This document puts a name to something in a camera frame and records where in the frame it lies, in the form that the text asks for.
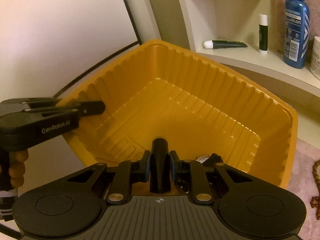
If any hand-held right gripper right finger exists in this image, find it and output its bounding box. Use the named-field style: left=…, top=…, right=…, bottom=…
left=169, top=151, right=253, bottom=202

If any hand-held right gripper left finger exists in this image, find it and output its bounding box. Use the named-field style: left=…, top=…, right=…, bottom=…
left=66, top=151, right=151, bottom=204

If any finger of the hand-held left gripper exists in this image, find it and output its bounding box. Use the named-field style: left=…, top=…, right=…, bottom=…
left=53, top=100, right=106, bottom=118

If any black wrist watch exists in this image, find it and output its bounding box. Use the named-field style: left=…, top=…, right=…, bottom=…
left=149, top=137, right=173, bottom=193

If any orange plastic tray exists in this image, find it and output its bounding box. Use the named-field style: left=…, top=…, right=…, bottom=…
left=56, top=39, right=299, bottom=191

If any long brown bead strand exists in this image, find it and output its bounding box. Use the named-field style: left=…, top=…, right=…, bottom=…
left=311, top=159, right=320, bottom=207

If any person's left hand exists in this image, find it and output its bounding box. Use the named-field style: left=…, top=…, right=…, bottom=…
left=8, top=149, right=29, bottom=188

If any cream wooden shelf unit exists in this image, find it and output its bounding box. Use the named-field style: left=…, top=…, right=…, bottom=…
left=172, top=0, right=320, bottom=93

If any dark green tube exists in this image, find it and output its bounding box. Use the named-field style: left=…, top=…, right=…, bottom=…
left=203, top=40, right=248, bottom=50

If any white capped lip balm stick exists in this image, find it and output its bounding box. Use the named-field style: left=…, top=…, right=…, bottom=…
left=258, top=14, right=269, bottom=55

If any white cream jar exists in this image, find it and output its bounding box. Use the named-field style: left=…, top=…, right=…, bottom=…
left=311, top=36, right=320, bottom=79

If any blue spray bottle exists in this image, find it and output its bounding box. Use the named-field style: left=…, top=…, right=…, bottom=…
left=282, top=0, right=311, bottom=69

